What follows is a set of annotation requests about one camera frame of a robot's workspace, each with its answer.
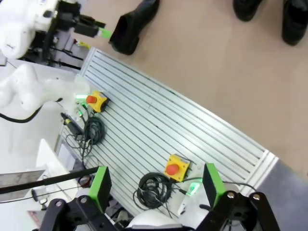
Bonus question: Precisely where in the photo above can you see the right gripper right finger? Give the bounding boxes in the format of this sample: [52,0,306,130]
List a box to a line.
[196,163,281,231]

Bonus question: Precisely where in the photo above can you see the black rod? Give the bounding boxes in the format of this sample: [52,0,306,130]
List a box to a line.
[0,166,102,195]

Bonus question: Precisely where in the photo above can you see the black coiled cable bundle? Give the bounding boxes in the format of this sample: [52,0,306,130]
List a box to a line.
[133,171,174,210]
[65,112,106,169]

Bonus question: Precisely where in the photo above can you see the black pointed dress shoe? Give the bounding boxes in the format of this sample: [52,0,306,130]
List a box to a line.
[108,0,161,56]

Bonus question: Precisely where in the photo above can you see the dark chunky loafer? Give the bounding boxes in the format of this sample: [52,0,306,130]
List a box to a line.
[232,0,263,22]
[281,0,308,46]

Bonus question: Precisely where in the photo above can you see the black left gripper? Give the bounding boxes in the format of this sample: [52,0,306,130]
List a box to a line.
[55,0,114,39]

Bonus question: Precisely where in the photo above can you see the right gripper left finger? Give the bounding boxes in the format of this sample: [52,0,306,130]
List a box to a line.
[39,166,116,231]

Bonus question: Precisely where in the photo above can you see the yellow emergency stop button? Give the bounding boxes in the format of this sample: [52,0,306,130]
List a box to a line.
[164,154,191,183]
[86,90,110,113]

